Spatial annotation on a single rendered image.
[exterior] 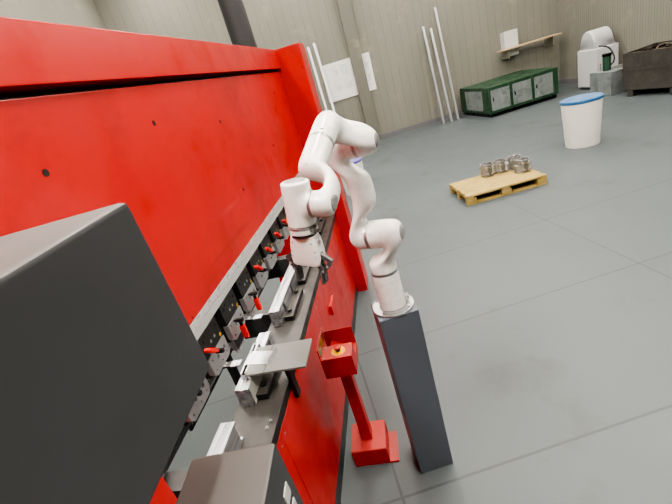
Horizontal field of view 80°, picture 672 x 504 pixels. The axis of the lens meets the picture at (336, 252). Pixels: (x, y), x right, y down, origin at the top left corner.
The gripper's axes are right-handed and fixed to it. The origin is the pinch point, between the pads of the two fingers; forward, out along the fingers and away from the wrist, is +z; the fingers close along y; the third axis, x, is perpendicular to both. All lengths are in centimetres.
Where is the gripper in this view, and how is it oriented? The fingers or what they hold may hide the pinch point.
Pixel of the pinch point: (312, 278)
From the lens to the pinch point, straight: 125.7
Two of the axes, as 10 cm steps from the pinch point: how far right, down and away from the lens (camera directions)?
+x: -4.7, 4.2, -7.8
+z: 1.4, 9.1, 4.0
